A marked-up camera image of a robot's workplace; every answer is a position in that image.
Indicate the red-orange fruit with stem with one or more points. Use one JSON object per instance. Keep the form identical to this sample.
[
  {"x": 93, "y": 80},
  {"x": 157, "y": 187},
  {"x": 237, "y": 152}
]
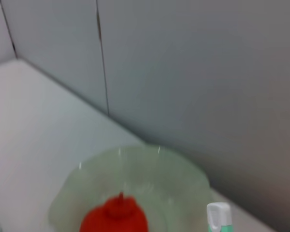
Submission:
[{"x": 116, "y": 215}]

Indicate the mint green utility knife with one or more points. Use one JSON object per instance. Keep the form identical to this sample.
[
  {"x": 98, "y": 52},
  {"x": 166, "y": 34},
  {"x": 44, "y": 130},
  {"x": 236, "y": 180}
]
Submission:
[{"x": 218, "y": 217}]

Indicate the translucent green wavy fruit plate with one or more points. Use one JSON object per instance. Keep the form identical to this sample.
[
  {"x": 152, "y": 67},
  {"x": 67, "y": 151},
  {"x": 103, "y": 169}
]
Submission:
[{"x": 140, "y": 174}]

